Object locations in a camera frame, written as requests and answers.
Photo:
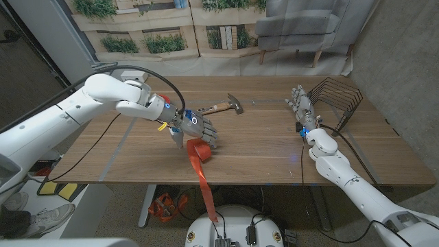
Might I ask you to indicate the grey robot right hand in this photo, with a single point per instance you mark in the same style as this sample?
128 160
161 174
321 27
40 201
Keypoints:
306 111

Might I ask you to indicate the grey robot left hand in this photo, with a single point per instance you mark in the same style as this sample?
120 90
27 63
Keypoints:
195 125

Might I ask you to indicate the red satin ribbon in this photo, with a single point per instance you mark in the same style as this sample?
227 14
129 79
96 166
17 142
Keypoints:
199 151

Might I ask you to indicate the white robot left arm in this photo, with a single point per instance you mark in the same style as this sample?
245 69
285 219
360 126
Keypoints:
103 89

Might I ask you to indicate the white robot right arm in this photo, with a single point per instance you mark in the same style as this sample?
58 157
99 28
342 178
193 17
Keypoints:
360 192

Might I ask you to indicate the red bowl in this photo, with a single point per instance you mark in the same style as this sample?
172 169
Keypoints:
165 98

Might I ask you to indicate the printed room backdrop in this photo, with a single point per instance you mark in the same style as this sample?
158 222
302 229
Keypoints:
223 65

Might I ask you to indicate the white power strip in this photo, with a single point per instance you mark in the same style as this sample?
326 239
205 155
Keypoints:
133 75

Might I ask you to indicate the white table leg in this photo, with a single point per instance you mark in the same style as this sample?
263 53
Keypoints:
146 206

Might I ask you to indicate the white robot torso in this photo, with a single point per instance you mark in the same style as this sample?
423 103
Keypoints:
236 219

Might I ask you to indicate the black adapter on torso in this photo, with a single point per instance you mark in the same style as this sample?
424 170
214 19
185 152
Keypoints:
251 235

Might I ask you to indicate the yellow and black floor pad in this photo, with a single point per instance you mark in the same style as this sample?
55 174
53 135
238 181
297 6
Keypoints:
49 188

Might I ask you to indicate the grey sneaker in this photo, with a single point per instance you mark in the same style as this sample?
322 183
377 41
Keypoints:
48 217

